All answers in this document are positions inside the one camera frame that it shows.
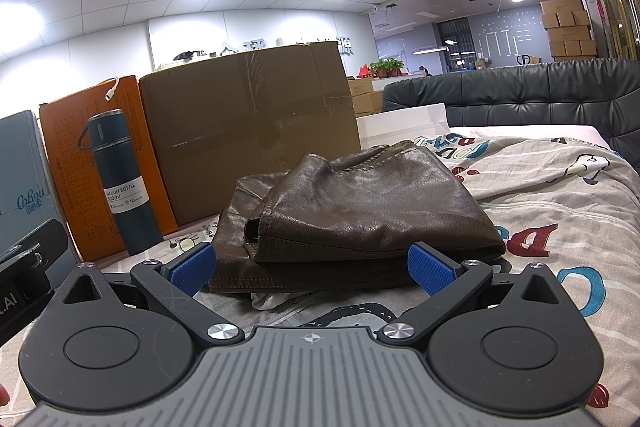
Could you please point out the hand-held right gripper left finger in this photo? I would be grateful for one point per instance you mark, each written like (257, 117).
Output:
(192, 268)

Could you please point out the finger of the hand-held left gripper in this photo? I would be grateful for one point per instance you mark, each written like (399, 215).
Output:
(45, 234)

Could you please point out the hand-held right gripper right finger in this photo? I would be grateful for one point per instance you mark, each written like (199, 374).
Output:
(430, 268)

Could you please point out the brown leather jacket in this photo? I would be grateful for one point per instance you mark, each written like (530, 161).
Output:
(360, 207)

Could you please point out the blue-grey box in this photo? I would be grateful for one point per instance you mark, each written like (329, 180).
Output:
(25, 177)

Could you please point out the white garment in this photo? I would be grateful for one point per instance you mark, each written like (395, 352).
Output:
(272, 299)

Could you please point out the orange box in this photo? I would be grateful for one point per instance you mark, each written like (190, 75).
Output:
(65, 147)

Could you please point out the dark blue vacuum bottle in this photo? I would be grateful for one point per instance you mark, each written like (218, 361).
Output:
(127, 187)

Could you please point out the printed bedsheet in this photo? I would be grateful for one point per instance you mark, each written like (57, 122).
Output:
(550, 207)

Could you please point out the white box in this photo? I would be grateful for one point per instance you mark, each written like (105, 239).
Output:
(400, 127)

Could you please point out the large brown cardboard box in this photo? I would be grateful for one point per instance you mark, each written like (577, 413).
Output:
(240, 117)

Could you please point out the small cardboard boxes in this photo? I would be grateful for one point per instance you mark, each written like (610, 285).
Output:
(364, 97)

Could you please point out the black leather headboard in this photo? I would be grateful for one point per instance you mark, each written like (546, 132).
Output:
(525, 97)

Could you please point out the potted green plants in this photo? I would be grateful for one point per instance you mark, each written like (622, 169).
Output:
(387, 67)

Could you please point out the red ornament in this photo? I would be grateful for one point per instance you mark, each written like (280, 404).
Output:
(363, 72)

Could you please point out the stack of cardboard boxes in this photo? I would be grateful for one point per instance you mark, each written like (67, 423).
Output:
(567, 27)

